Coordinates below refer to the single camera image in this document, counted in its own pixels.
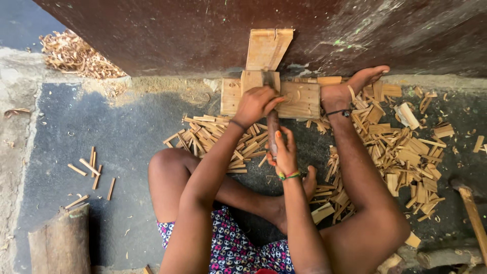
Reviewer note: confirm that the person's left hand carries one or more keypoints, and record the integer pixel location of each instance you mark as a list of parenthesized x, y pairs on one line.
[(254, 108)]

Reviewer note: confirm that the small wooden piece being split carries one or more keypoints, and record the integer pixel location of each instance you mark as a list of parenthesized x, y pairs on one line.
[(251, 79)]

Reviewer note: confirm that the pale wood chunk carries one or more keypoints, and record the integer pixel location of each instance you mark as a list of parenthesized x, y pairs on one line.
[(389, 263)]

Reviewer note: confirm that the patterned dark blue shorts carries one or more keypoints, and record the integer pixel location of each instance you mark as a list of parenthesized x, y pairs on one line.
[(232, 247)]

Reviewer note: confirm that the person's leg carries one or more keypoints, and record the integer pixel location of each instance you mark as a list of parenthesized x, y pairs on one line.
[(361, 182), (243, 198)]

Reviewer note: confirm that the person's right leg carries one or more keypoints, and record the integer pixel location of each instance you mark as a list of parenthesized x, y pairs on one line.
[(361, 182)]

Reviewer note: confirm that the person's left leg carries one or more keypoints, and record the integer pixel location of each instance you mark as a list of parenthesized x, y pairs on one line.
[(243, 198)]

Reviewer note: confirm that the heap of thin wooden sticks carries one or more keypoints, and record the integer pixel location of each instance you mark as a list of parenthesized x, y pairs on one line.
[(211, 133)]

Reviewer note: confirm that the flat wooden chopping block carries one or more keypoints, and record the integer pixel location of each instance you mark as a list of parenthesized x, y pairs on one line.
[(302, 99)]

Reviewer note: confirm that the dry brown leaf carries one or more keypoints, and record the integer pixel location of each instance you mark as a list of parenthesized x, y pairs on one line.
[(16, 112)]

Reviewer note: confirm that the large heap of split wood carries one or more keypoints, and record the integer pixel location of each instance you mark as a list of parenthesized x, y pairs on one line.
[(403, 156)]

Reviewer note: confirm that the pile of curly wood shavings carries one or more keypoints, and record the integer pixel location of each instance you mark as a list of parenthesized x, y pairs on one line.
[(74, 55)]

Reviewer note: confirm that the green and red wrist bands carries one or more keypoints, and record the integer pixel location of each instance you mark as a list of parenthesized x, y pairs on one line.
[(289, 175)]

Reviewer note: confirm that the small pale wood block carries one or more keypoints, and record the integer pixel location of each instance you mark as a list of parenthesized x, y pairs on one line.
[(413, 240)]

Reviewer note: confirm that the person's right hand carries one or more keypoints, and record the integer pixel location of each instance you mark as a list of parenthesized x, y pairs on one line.
[(285, 158)]

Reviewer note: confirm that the black ankle band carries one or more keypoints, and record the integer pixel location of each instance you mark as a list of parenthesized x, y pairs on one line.
[(338, 112)]

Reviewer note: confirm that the chunky pale wood offcut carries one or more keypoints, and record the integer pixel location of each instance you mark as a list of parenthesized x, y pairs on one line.
[(408, 115)]

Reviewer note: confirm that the upright wooden plank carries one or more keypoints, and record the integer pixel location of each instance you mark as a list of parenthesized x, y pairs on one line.
[(267, 49)]

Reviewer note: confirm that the black wrist band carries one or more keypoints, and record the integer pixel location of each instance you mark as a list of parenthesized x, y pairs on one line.
[(239, 124)]

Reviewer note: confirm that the grey rough log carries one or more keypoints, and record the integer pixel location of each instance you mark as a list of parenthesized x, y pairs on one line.
[(449, 257)]

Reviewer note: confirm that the thick brown log stump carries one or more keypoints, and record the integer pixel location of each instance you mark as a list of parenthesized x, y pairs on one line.
[(61, 241)]

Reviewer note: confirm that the scattered few wooden sticks group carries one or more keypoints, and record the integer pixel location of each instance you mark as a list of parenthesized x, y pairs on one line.
[(89, 167)]

